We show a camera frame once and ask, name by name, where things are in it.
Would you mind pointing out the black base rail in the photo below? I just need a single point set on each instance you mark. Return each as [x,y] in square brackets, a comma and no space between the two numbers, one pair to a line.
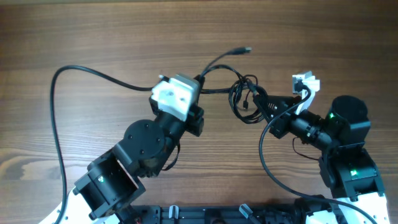
[266,214]

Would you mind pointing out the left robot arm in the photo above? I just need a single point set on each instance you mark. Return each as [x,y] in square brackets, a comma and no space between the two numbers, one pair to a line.
[104,194]

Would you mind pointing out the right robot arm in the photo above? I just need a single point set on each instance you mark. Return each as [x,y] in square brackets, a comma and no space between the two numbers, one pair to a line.
[374,203]

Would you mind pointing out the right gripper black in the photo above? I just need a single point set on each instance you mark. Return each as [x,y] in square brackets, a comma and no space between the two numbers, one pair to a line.
[282,101]

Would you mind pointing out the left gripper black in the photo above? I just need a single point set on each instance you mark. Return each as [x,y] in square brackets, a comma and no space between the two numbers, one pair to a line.
[193,121]

